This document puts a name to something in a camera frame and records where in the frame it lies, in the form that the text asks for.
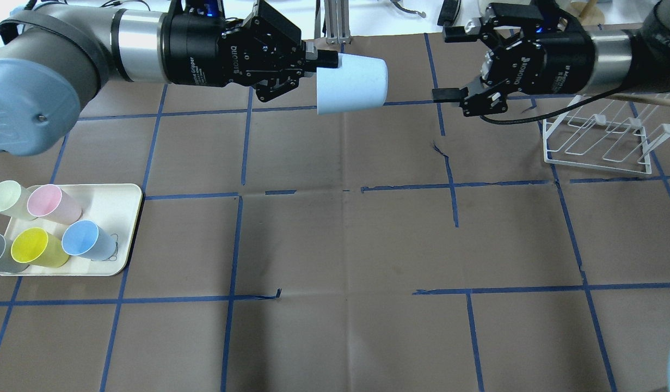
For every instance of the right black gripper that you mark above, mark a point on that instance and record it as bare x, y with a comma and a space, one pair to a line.
563, 59

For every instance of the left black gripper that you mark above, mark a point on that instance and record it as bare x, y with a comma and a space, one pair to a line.
200, 50

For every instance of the light blue plastic cup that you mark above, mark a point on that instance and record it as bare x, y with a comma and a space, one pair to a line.
355, 83

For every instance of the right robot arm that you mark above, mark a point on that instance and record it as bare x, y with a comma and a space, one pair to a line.
627, 61

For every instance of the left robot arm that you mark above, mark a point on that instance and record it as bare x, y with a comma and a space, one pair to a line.
55, 58

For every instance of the pink plastic cup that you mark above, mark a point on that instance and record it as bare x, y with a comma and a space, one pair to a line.
52, 203

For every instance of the yellow plastic cup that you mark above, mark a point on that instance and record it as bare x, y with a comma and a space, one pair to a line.
38, 247

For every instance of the pale green plastic cup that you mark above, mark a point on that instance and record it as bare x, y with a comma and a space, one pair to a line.
14, 200

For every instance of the grey plastic cup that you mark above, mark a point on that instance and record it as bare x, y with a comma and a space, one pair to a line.
7, 263

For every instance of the cream plastic tray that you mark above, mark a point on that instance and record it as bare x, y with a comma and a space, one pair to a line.
115, 207

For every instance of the aluminium frame post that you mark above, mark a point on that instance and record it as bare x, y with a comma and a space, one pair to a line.
334, 22

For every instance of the white wire cup rack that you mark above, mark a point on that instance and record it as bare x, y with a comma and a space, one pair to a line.
614, 135

